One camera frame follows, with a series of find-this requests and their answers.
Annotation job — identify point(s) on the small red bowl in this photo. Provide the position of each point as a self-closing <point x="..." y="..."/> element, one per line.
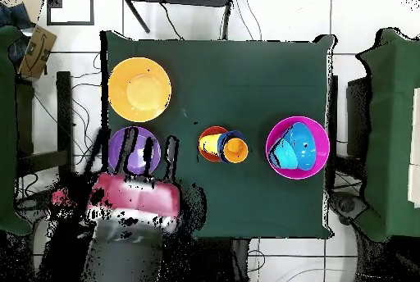
<point x="205" y="157"/>

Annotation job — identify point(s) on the yellow cup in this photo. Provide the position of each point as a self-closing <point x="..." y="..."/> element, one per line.
<point x="210" y="144"/>

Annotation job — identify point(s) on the small dark blue bowl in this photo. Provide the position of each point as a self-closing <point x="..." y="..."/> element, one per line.
<point x="223" y="137"/>

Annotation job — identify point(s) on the orange cup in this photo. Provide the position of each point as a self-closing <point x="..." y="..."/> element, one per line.
<point x="235" y="150"/>

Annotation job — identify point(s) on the medium sky blue bowl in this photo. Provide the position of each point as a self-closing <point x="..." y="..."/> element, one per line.
<point x="303" y="146"/>

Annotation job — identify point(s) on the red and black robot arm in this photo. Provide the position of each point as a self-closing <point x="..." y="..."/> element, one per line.
<point x="124" y="255"/>

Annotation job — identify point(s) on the purple bowl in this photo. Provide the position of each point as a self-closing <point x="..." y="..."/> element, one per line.
<point x="113" y="154"/>

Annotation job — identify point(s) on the large yellow bowl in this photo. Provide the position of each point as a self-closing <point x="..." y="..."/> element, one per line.
<point x="139" y="91"/>

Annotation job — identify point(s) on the black floor stand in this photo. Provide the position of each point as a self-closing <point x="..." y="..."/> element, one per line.
<point x="64" y="124"/>

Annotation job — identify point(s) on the dark green tablecloth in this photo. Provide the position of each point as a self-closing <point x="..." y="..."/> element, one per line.
<point x="229" y="82"/>

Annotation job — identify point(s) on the large pink bowl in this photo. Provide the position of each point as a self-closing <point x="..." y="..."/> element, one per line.
<point x="272" y="128"/>

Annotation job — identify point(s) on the green covered side table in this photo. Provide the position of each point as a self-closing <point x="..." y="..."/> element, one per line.
<point x="6" y="131"/>
<point x="390" y="131"/>

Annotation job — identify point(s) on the cardboard box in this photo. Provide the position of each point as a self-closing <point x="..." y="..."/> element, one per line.
<point x="37" y="50"/>

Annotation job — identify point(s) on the blue cloth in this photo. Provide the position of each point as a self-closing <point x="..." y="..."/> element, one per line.
<point x="14" y="16"/>

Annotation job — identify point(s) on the black stand foot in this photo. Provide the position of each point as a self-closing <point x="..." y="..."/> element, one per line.
<point x="347" y="205"/>

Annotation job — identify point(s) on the black box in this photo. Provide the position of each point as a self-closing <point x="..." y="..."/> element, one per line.
<point x="357" y="114"/>

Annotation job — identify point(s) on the black square frame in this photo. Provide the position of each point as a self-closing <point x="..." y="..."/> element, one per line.
<point x="54" y="0"/>

